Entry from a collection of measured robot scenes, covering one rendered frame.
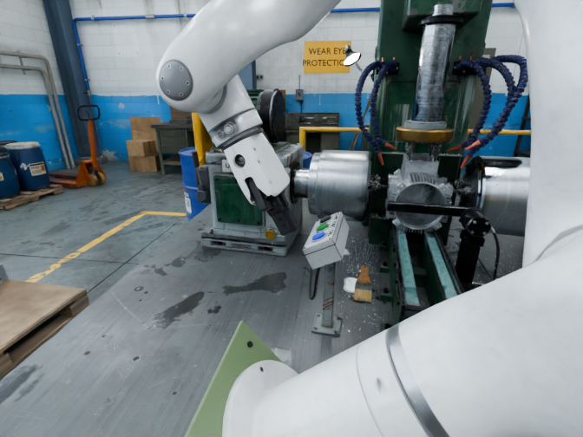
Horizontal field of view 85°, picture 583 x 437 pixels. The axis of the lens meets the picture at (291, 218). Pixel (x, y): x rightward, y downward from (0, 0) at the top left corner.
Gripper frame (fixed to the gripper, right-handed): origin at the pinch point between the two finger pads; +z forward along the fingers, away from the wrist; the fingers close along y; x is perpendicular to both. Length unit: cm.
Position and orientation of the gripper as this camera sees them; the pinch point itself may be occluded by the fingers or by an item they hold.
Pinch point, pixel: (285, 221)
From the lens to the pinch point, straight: 55.0
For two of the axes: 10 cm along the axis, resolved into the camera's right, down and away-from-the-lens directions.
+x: -8.6, 3.6, 3.7
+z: 4.5, 8.6, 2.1
